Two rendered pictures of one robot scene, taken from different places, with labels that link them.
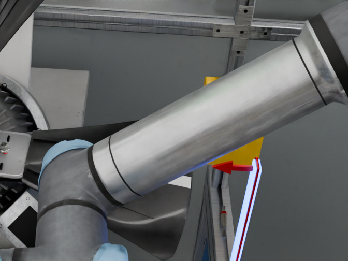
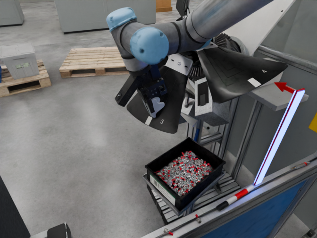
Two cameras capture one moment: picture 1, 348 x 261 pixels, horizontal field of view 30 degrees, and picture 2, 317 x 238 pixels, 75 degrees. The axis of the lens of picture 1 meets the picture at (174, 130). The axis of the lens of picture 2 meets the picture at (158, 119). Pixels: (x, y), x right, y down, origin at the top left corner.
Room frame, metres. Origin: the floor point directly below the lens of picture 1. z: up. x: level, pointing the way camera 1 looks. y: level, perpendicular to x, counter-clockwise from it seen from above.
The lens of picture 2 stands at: (0.25, -0.39, 1.41)
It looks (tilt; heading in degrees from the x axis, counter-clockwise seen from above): 37 degrees down; 70
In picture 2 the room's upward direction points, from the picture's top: straight up
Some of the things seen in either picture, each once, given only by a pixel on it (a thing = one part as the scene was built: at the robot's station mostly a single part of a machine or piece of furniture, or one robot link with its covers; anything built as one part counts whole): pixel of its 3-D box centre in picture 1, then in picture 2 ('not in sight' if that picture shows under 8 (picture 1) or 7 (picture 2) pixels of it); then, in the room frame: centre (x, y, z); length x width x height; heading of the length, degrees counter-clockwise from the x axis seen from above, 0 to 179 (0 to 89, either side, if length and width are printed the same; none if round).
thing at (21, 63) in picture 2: not in sight; (21, 60); (-0.63, 3.02, 0.31); 0.60 x 0.42 x 0.33; 102
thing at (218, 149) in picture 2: not in sight; (223, 132); (0.96, 0.39, 0.58); 0.09 x 0.05 x 1.15; 96
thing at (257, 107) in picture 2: not in sight; (245, 143); (1.18, 0.39, 0.42); 0.04 x 0.04 x 0.83; 6
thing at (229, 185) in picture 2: not in sight; (196, 191); (0.83, 0.38, 0.04); 0.62 x 0.45 x 0.08; 6
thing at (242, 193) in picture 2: not in sight; (236, 197); (0.58, -0.14, 0.87); 0.14 x 0.01 x 0.01; 10
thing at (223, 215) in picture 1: (223, 221); (300, 165); (0.86, -0.12, 0.87); 0.08 x 0.01 x 0.01; 1
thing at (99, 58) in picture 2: not in sight; (102, 60); (0.52, 3.28, 0.07); 1.20 x 1.00 x 0.15; 169
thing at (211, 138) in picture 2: not in sight; (207, 140); (0.85, 0.38, 0.56); 0.19 x 0.04 x 0.04; 6
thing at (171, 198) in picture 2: not in sight; (185, 170); (0.49, 0.01, 0.85); 0.22 x 0.17 x 0.07; 21
